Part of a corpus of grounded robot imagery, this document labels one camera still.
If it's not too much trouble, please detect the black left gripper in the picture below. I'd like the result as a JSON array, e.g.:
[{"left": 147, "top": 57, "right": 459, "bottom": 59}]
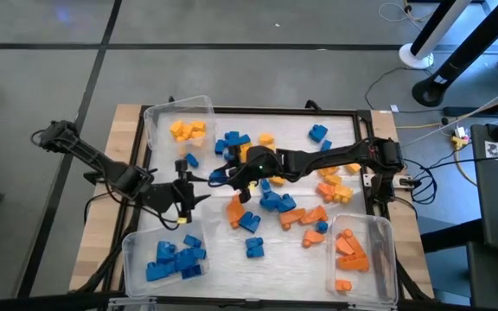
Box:
[{"left": 144, "top": 158, "right": 212, "bottom": 225}]

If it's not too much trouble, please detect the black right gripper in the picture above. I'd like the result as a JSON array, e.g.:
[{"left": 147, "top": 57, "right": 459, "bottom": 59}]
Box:
[{"left": 208, "top": 147, "right": 285, "bottom": 203}]

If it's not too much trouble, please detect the clear plastic bin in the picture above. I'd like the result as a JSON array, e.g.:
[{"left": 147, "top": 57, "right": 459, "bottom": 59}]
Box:
[
  {"left": 121, "top": 218, "right": 212, "bottom": 299},
  {"left": 144, "top": 94, "right": 216, "bottom": 153},
  {"left": 325, "top": 213, "right": 399, "bottom": 308}
]

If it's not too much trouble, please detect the black pole stand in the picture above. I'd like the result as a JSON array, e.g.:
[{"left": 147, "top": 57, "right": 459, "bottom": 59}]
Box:
[{"left": 411, "top": 0, "right": 498, "bottom": 108}]

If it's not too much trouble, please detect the white pole stand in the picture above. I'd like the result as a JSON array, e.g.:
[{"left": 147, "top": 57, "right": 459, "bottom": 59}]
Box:
[{"left": 398, "top": 0, "right": 475, "bottom": 70}]

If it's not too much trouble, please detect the yellow power plug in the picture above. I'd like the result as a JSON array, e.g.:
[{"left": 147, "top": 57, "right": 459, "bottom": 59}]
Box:
[{"left": 450, "top": 127, "right": 470, "bottom": 150}]

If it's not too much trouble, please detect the black floor cable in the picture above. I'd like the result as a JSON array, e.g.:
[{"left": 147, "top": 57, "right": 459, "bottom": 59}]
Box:
[{"left": 363, "top": 67, "right": 427, "bottom": 111}]

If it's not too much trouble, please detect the white floor cable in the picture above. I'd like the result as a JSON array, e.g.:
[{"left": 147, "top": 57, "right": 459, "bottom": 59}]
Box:
[{"left": 404, "top": 75, "right": 498, "bottom": 148}]

